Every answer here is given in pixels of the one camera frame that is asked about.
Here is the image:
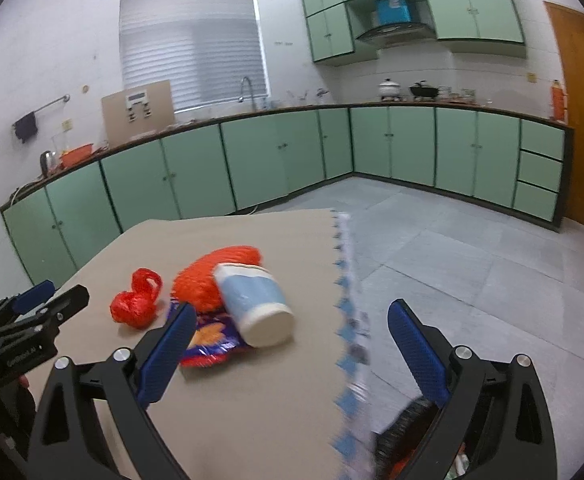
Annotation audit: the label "chrome sink faucet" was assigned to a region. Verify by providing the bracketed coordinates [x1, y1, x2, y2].
[239, 76, 256, 112]

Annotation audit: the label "white blue paper cup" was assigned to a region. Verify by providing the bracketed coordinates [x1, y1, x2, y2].
[213, 263, 295, 348]

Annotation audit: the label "white cooking pot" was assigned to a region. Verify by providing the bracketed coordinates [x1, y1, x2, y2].
[377, 78, 401, 102]

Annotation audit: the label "range hood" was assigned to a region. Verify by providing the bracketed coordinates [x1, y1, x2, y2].
[357, 22, 436, 50]

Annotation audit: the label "orange plastic basin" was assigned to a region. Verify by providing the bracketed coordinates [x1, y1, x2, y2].
[60, 143, 93, 169]

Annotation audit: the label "window roller blind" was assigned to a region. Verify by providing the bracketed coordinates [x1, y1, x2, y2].
[119, 0, 269, 110]

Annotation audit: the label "steel electric kettle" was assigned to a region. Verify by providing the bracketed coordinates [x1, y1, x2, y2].
[39, 151, 58, 179]

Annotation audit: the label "orange thermos bottle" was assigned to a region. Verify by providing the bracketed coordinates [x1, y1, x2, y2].
[550, 79, 566, 122]

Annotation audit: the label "black wok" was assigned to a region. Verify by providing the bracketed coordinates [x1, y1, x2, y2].
[409, 80, 440, 101]

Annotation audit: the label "brown cutting board with scale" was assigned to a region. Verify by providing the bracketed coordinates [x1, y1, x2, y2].
[101, 80, 176, 148]

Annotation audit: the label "blue box above hood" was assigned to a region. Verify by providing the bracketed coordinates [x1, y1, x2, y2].
[375, 0, 412, 26]

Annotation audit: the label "dark hanging towel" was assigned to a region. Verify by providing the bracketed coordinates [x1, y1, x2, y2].
[13, 112, 38, 144]

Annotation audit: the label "red knotted plastic bag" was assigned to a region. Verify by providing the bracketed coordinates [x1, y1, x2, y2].
[109, 268, 163, 330]

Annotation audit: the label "green lower kitchen cabinets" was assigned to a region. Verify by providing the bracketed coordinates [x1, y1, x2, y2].
[0, 103, 574, 285]

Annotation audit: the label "orange foam net sleeve round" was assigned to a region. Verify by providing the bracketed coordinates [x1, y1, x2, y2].
[171, 245, 261, 314]

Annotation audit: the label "purple snack chip bag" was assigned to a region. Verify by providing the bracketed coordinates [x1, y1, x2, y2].
[180, 307, 251, 368]

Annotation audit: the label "wall towel bar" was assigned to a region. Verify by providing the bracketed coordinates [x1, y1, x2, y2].
[12, 93, 71, 128]

